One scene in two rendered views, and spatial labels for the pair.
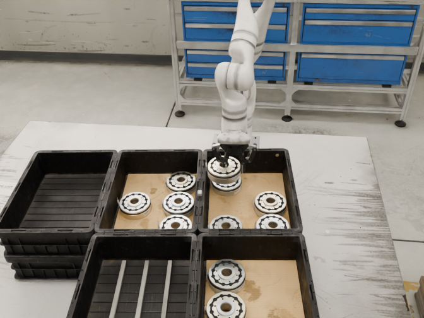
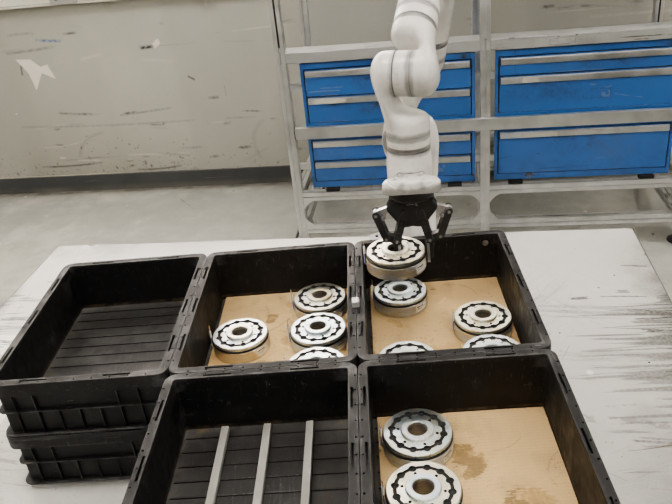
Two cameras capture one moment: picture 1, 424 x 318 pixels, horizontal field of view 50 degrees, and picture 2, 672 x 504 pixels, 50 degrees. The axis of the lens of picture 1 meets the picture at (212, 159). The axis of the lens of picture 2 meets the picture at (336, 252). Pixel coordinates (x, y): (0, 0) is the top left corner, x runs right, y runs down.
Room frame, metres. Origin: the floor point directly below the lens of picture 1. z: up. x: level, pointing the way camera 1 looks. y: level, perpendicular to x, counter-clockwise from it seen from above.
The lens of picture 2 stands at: (-0.02, 0.05, 1.61)
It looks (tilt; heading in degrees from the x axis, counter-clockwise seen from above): 28 degrees down; 1
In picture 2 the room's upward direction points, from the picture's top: 6 degrees counter-clockwise
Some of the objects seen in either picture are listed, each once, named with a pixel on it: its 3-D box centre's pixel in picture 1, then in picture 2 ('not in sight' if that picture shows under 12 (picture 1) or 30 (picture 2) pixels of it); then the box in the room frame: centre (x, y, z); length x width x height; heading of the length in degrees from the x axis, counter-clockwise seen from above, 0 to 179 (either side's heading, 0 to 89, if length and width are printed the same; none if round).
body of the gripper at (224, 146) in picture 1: (234, 141); (411, 199); (1.08, -0.07, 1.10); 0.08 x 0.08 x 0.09
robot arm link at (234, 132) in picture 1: (234, 123); (409, 163); (1.06, -0.07, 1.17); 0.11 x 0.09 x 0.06; 175
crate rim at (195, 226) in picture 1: (154, 188); (273, 304); (1.09, 0.19, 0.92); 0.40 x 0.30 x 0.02; 177
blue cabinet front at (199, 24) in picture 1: (235, 43); (389, 124); (2.96, -0.19, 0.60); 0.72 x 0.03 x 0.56; 82
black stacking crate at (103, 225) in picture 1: (155, 200); (276, 327); (1.09, 0.19, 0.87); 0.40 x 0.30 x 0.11; 177
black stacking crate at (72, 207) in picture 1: (65, 200); (116, 339); (1.11, 0.49, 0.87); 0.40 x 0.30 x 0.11; 177
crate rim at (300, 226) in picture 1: (247, 188); (440, 292); (1.08, -0.11, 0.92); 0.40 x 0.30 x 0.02; 177
